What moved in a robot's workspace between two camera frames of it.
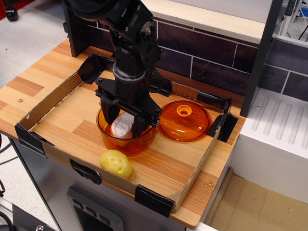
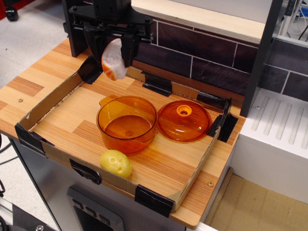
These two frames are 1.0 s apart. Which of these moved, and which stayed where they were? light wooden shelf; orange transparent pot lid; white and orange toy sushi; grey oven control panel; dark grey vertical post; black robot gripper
Moved: white and orange toy sushi; black robot gripper
Stayed: dark grey vertical post; orange transparent pot lid; grey oven control panel; light wooden shelf
